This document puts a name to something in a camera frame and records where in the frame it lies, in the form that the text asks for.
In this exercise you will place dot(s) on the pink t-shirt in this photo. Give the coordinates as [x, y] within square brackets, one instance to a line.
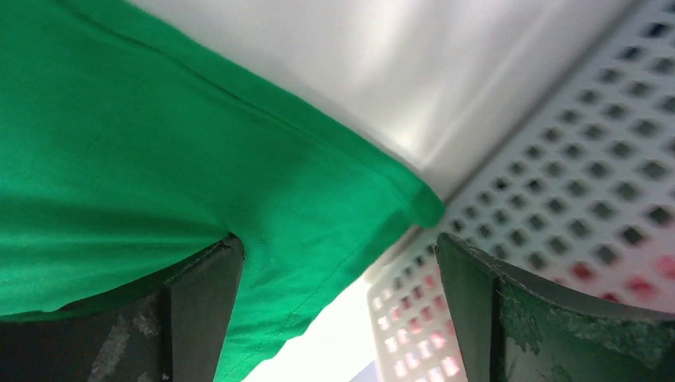
[415, 336]

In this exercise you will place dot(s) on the green t-shirt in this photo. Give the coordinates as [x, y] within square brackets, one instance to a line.
[127, 147]

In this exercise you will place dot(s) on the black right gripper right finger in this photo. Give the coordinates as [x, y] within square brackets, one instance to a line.
[513, 325]

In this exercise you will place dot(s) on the white plastic laundry basket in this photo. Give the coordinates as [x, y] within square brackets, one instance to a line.
[590, 176]

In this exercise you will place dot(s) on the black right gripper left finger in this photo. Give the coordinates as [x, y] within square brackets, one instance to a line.
[167, 326]

